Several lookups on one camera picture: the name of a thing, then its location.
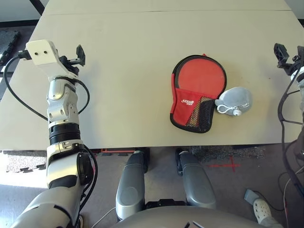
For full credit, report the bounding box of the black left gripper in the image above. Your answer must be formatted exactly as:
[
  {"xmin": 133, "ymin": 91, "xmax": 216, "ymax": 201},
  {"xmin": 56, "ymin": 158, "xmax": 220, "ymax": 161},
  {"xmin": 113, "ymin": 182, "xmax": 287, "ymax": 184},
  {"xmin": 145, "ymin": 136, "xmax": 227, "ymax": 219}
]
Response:
[{"xmin": 59, "ymin": 44, "xmax": 86, "ymax": 76}]

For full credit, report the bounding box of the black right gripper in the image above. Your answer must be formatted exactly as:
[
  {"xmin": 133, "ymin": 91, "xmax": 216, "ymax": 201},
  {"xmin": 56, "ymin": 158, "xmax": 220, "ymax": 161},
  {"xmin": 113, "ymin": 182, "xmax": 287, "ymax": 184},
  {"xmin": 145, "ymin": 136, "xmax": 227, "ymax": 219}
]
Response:
[{"xmin": 274, "ymin": 43, "xmax": 301, "ymax": 76}]

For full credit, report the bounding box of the fluffy plush keychain charm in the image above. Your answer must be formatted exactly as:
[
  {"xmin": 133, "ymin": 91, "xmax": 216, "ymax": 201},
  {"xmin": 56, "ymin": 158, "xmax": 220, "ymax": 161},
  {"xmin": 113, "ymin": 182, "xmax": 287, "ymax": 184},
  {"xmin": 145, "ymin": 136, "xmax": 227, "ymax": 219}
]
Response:
[{"xmin": 215, "ymin": 86, "xmax": 254, "ymax": 117}]

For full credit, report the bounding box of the red ping-pong paddle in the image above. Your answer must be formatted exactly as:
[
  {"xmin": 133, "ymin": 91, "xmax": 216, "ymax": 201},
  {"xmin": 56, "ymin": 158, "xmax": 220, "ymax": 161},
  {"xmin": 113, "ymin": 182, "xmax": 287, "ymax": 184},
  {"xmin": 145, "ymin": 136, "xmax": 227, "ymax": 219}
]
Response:
[{"xmin": 175, "ymin": 58, "xmax": 226, "ymax": 126}]

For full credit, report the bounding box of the red black paddle case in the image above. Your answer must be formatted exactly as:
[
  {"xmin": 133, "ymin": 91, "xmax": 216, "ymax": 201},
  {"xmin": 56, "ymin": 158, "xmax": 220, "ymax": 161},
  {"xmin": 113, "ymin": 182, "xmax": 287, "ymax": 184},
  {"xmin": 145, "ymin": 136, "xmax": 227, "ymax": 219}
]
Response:
[{"xmin": 170, "ymin": 53, "xmax": 228, "ymax": 133}]

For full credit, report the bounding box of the black diagonal bar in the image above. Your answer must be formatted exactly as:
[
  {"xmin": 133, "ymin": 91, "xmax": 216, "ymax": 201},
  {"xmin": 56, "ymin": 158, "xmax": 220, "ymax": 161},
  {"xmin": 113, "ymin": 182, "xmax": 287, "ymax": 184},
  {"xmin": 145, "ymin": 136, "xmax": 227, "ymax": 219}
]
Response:
[{"xmin": 29, "ymin": 0, "xmax": 46, "ymax": 14}]

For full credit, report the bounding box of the black foam floor mat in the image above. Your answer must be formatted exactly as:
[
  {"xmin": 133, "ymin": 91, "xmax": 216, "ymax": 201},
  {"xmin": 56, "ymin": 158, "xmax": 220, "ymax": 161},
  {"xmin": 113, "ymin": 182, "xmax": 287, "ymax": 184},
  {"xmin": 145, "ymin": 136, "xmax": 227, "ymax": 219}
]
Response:
[{"xmin": 0, "ymin": 28, "xmax": 21, "ymax": 66}]

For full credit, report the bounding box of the grey speckled foam mat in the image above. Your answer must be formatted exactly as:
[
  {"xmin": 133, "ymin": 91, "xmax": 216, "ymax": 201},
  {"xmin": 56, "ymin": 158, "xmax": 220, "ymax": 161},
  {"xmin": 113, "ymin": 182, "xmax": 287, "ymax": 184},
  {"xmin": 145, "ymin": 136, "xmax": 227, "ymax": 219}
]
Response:
[{"xmin": 0, "ymin": 149, "xmax": 48, "ymax": 173}]

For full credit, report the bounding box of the grey robot left leg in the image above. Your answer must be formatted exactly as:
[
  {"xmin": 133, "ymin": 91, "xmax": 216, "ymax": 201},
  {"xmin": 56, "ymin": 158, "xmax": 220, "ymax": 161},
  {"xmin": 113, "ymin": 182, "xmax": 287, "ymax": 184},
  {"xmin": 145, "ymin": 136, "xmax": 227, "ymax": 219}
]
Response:
[{"xmin": 115, "ymin": 151, "xmax": 150, "ymax": 220}]

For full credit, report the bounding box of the grey robot leg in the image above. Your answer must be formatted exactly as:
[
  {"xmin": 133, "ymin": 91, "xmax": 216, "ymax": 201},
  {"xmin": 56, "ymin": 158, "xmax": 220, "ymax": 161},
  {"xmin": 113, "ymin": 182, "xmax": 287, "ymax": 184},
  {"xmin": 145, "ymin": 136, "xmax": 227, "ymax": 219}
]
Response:
[
  {"xmin": 115, "ymin": 151, "xmax": 150, "ymax": 220},
  {"xmin": 175, "ymin": 149, "xmax": 217, "ymax": 209}
]

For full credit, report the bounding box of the grey floor pedal box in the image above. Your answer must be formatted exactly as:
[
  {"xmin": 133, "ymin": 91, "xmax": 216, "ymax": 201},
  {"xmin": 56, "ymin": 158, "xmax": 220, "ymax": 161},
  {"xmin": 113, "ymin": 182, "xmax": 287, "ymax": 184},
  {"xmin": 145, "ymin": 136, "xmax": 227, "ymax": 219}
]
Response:
[{"xmin": 244, "ymin": 189, "xmax": 261, "ymax": 205}]

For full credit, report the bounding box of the grey robot right leg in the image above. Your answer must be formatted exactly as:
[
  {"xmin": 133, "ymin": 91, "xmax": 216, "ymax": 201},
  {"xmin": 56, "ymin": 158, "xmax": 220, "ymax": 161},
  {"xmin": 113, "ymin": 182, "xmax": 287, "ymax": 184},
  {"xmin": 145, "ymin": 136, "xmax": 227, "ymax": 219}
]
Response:
[{"xmin": 175, "ymin": 149, "xmax": 217, "ymax": 209}]

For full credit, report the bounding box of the white perforated shoe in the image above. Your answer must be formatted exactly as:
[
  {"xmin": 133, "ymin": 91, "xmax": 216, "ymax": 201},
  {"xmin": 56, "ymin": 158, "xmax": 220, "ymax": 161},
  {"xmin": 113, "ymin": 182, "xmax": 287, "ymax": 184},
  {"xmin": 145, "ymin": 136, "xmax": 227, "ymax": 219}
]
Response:
[{"xmin": 252, "ymin": 199, "xmax": 273, "ymax": 225}]

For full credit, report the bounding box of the grey trouser leg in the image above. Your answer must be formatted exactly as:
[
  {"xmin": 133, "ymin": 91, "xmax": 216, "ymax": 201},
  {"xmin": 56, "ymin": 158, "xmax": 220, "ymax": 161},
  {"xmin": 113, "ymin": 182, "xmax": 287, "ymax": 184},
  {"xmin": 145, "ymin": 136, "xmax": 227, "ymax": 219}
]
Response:
[{"xmin": 257, "ymin": 215, "xmax": 285, "ymax": 228}]

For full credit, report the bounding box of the grey robot torso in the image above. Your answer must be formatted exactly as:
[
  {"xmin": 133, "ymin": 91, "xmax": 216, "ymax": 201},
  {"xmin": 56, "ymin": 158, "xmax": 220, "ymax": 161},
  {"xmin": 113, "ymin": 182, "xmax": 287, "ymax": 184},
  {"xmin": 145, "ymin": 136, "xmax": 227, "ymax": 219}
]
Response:
[{"xmin": 111, "ymin": 200, "xmax": 259, "ymax": 228}]

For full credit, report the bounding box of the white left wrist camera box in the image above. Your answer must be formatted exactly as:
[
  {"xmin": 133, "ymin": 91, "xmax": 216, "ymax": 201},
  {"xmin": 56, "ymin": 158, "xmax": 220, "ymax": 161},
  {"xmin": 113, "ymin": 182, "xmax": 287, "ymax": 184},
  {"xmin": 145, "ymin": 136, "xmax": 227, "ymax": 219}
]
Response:
[{"xmin": 25, "ymin": 39, "xmax": 79, "ymax": 80}]

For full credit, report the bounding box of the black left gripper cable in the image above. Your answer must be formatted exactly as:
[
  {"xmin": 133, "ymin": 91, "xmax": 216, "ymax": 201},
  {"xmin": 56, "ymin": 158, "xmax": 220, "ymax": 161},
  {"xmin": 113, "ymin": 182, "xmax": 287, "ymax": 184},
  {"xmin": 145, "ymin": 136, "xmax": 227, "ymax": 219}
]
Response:
[{"xmin": 71, "ymin": 79, "xmax": 91, "ymax": 114}]

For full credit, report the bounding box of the black right camera cable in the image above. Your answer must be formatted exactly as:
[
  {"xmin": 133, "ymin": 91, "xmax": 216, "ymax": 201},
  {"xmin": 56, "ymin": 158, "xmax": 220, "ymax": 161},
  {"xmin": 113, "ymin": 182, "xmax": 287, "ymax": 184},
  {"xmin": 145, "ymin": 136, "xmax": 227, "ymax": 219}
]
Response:
[{"xmin": 277, "ymin": 76, "xmax": 304, "ymax": 125}]

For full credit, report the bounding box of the black camera cable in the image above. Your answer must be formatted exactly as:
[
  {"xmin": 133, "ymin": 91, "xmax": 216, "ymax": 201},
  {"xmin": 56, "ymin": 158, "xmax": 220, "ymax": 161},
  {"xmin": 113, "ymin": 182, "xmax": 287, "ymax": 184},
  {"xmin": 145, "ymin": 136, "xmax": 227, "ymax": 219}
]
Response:
[
  {"xmin": 277, "ymin": 76, "xmax": 304, "ymax": 125},
  {"xmin": 3, "ymin": 50, "xmax": 49, "ymax": 121}
]

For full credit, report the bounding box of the black left camera cable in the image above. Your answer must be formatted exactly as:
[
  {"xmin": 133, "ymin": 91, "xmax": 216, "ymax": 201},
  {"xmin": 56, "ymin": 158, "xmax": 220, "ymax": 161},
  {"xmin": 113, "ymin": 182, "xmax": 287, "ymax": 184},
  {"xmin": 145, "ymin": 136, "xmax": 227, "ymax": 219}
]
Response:
[{"xmin": 3, "ymin": 50, "xmax": 49, "ymax": 121}]

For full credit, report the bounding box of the thin white floor cable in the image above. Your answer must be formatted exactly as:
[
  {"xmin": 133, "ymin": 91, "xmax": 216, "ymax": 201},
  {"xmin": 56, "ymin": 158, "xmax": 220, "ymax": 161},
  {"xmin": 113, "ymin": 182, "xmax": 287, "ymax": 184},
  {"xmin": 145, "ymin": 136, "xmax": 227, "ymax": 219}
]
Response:
[{"xmin": 92, "ymin": 206, "xmax": 117, "ymax": 228}]

